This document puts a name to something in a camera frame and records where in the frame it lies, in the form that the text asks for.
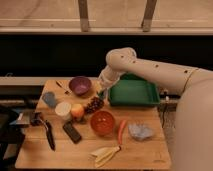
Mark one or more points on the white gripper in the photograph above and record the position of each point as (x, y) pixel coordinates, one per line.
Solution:
(107, 78)

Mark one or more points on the blue sponge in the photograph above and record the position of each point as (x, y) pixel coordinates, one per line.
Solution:
(102, 95)

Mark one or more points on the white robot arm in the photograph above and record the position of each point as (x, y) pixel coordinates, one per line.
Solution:
(192, 92)

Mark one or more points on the purple bowl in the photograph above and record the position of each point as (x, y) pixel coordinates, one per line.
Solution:
(80, 85)

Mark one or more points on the red bowl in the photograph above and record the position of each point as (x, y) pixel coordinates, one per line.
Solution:
(102, 123)

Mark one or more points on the bunch of dark grapes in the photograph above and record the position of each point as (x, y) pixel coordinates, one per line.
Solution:
(95, 104)

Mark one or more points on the green plastic tray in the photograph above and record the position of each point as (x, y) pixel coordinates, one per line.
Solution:
(132, 90)

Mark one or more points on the red yellow apple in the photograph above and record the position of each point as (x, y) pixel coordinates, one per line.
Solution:
(77, 110)

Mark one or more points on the dark spoon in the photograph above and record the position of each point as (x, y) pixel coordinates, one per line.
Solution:
(66, 91)

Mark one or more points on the white cup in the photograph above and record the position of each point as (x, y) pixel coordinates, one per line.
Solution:
(63, 109)

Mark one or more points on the orange carrot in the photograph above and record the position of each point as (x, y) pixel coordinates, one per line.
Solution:
(120, 131)

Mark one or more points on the black rectangular remote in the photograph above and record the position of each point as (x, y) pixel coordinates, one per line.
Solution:
(72, 132)

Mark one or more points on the blue grey cup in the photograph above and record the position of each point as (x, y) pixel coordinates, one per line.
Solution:
(49, 99)

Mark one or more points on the crumpled blue cloth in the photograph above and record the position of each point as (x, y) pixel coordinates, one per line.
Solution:
(140, 132)

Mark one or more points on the yellow banana peel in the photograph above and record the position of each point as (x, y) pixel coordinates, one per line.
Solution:
(103, 155)

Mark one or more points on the dark object at table edge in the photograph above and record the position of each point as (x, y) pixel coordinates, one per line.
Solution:
(26, 119)

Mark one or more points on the black handled knife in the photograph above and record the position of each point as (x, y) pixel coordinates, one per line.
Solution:
(49, 134)

